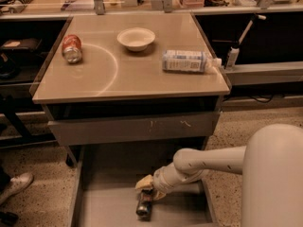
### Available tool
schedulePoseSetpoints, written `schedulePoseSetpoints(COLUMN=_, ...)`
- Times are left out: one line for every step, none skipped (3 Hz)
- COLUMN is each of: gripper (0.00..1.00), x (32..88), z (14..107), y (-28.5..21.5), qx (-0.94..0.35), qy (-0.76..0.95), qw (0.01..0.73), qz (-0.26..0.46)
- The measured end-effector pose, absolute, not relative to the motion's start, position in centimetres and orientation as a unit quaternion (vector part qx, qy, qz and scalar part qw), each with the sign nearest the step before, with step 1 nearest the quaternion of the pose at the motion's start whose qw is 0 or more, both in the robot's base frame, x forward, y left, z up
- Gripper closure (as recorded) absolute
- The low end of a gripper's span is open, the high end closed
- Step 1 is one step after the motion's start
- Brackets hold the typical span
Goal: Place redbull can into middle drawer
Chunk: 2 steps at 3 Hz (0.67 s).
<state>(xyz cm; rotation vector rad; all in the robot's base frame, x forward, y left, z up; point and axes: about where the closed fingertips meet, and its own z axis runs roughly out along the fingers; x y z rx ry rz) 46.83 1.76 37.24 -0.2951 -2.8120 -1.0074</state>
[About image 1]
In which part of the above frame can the silver blue redbull can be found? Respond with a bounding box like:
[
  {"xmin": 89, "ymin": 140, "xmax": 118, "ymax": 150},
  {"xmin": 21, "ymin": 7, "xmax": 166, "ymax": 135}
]
[{"xmin": 135, "ymin": 190, "xmax": 152, "ymax": 220}]

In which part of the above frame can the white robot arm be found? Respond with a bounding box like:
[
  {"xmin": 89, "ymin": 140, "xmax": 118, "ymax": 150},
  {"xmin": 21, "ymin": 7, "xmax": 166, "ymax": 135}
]
[{"xmin": 135, "ymin": 124, "xmax": 303, "ymax": 227}]

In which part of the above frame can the grey drawer cabinet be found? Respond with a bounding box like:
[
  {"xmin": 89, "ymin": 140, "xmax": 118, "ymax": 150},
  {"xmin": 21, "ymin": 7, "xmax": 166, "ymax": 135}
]
[{"xmin": 32, "ymin": 13, "xmax": 230, "ymax": 165}]

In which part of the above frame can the red soda can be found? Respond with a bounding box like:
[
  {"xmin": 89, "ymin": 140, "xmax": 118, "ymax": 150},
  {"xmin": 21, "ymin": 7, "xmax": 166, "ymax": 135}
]
[{"xmin": 62, "ymin": 34, "xmax": 82, "ymax": 63}]

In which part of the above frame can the white sneaker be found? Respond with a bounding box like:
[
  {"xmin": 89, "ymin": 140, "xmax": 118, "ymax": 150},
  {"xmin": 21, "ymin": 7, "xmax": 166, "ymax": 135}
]
[{"xmin": 0, "ymin": 172, "xmax": 34, "ymax": 205}]

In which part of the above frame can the grey open middle drawer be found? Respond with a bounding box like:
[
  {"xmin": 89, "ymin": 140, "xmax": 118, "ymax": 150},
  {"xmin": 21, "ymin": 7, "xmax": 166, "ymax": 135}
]
[{"xmin": 70, "ymin": 143, "xmax": 219, "ymax": 227}]

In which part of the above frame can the clear plastic water bottle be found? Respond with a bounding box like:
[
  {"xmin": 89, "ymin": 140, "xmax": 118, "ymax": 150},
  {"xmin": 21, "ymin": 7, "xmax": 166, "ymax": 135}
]
[{"xmin": 162, "ymin": 50, "xmax": 222, "ymax": 74}]

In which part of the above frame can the grey top drawer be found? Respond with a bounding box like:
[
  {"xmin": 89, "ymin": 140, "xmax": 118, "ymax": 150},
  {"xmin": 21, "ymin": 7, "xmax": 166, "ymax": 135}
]
[{"xmin": 48, "ymin": 112, "xmax": 220, "ymax": 146}]

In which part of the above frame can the white tube with black cap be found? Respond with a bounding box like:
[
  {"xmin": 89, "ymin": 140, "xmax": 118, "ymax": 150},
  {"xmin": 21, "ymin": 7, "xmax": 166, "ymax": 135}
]
[{"xmin": 224, "ymin": 14, "xmax": 266, "ymax": 70}]

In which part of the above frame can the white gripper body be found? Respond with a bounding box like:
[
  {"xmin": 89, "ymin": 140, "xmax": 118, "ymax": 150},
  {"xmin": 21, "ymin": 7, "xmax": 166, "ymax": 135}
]
[{"xmin": 153, "ymin": 166, "xmax": 177, "ymax": 194}]

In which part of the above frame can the white paper bowl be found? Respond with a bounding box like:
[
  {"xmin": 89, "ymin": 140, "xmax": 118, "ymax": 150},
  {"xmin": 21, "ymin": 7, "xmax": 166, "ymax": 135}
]
[{"xmin": 116, "ymin": 27, "xmax": 155, "ymax": 52}]

